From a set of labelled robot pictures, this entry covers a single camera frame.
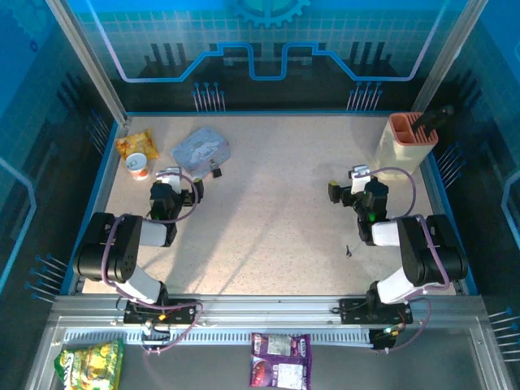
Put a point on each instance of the purple snack bag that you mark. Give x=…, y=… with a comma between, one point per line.
x=280, y=361

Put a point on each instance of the small metal padlock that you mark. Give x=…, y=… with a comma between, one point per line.
x=217, y=172

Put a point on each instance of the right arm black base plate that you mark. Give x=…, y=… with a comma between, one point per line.
x=353, y=310

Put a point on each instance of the orange white tin can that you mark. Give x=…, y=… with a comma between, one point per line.
x=140, y=172

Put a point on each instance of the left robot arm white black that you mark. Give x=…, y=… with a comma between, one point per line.
x=122, y=252

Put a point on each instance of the blue cartoon tin box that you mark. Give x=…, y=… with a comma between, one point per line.
x=199, y=148

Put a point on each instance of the aluminium mounting rail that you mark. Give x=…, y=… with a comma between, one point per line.
x=268, y=308

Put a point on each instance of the aluminium frame post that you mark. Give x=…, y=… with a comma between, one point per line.
x=449, y=57
x=87, y=61

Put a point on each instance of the green yellow snack bag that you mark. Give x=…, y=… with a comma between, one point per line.
x=91, y=365

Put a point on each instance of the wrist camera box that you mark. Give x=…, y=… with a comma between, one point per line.
x=359, y=176
x=170, y=177

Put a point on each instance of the beige utensil holder orange rim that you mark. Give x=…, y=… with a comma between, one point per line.
x=402, y=158

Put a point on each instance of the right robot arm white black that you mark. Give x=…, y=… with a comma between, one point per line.
x=422, y=252

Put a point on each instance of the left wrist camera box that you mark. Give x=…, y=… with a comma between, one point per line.
x=170, y=177

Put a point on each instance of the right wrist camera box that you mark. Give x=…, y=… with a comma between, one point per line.
x=359, y=176

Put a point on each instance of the yellow snack packet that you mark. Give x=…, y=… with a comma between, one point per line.
x=142, y=141

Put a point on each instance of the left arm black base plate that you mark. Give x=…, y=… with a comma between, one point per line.
x=183, y=313

